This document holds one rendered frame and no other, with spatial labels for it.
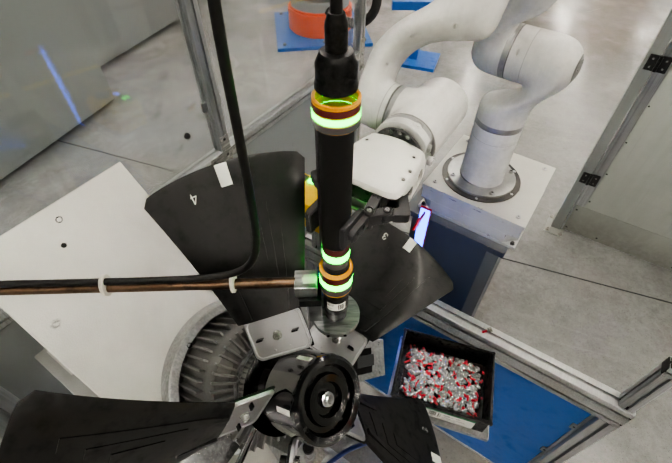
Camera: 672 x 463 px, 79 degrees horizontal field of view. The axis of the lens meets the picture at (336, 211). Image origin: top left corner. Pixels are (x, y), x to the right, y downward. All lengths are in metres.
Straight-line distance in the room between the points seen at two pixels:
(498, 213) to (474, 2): 0.68
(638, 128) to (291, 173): 1.94
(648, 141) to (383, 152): 1.93
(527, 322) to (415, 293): 1.53
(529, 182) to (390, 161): 0.83
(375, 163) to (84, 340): 0.52
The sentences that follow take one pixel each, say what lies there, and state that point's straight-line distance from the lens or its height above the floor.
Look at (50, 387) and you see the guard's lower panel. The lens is 1.42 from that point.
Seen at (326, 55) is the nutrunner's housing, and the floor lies 1.66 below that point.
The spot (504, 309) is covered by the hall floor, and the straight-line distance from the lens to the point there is 2.26.
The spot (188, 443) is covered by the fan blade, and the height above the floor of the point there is 1.26.
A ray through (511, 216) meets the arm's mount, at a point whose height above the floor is 1.02.
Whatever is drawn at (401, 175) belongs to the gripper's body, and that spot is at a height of 1.49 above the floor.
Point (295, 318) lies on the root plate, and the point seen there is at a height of 1.27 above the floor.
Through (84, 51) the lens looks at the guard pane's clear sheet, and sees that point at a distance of 1.05.
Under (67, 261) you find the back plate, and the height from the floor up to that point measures 1.30.
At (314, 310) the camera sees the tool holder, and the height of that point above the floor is 1.30.
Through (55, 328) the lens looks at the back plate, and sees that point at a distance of 0.75.
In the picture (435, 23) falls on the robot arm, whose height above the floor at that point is 1.59.
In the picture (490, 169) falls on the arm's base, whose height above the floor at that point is 1.10.
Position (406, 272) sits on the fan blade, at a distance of 0.77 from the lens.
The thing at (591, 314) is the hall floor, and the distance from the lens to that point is 2.43.
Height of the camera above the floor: 1.81
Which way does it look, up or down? 46 degrees down
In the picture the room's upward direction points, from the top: straight up
